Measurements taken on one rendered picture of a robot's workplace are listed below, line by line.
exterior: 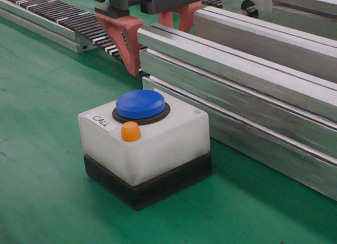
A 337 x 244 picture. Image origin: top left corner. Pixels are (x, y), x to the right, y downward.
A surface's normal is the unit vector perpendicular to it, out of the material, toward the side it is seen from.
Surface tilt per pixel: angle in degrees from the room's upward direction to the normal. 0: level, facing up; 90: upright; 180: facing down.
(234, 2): 90
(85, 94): 0
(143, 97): 3
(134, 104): 3
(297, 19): 90
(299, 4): 90
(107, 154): 90
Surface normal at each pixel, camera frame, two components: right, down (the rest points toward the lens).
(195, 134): 0.60, 0.31
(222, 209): -0.08, -0.89
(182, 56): -0.80, 0.33
